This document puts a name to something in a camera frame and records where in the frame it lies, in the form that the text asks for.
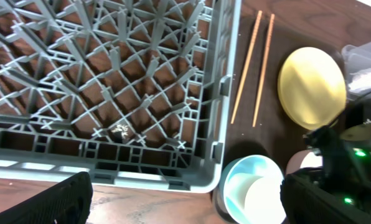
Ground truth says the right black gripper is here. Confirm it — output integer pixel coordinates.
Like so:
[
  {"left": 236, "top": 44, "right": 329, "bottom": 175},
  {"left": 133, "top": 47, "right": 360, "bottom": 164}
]
[{"left": 280, "top": 106, "right": 371, "bottom": 224}]

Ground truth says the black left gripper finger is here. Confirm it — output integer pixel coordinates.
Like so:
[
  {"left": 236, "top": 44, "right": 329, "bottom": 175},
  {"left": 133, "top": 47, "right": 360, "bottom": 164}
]
[{"left": 0, "top": 172, "right": 93, "bottom": 224}]

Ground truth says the pink white bowl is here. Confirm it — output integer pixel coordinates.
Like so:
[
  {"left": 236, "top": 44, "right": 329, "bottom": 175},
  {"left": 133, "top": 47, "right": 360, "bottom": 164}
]
[{"left": 286, "top": 150, "right": 322, "bottom": 174}]

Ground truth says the white cup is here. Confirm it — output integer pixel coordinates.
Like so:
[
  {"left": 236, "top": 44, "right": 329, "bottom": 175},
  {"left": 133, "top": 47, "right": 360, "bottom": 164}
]
[{"left": 225, "top": 173, "right": 286, "bottom": 224}]

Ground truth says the blue bowl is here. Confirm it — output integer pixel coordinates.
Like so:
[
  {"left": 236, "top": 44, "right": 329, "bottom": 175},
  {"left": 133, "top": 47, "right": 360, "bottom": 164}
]
[{"left": 219, "top": 155, "right": 286, "bottom": 223}]

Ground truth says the dark brown serving tray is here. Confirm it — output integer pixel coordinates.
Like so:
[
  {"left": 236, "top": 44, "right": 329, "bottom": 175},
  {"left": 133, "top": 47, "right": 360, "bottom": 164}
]
[{"left": 223, "top": 15, "right": 344, "bottom": 170}]

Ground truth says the yellow round plate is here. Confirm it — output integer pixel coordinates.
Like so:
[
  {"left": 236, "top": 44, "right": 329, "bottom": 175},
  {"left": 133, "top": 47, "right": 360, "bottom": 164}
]
[{"left": 278, "top": 47, "right": 347, "bottom": 130}]

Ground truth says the grey plastic dish rack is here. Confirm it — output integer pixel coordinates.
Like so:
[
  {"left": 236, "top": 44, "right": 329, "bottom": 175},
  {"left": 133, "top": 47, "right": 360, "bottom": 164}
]
[{"left": 0, "top": 0, "right": 242, "bottom": 193}]

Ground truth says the clear plastic bin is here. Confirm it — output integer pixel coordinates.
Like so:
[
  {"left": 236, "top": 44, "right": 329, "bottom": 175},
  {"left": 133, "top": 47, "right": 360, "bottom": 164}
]
[{"left": 341, "top": 42, "right": 371, "bottom": 95}]

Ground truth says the right wooden chopstick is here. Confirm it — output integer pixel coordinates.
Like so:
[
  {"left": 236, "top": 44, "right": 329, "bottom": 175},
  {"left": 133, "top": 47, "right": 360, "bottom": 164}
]
[{"left": 252, "top": 14, "right": 276, "bottom": 128}]

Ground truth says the wooden chopstick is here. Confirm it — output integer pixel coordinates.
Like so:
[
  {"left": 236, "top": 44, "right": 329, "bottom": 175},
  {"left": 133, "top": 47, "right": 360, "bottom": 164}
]
[
  {"left": 230, "top": 10, "right": 263, "bottom": 124},
  {"left": 252, "top": 14, "right": 276, "bottom": 128}
]

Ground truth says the left wooden chopstick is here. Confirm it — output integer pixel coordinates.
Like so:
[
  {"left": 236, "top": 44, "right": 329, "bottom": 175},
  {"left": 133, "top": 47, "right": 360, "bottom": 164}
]
[{"left": 230, "top": 10, "right": 263, "bottom": 124}]

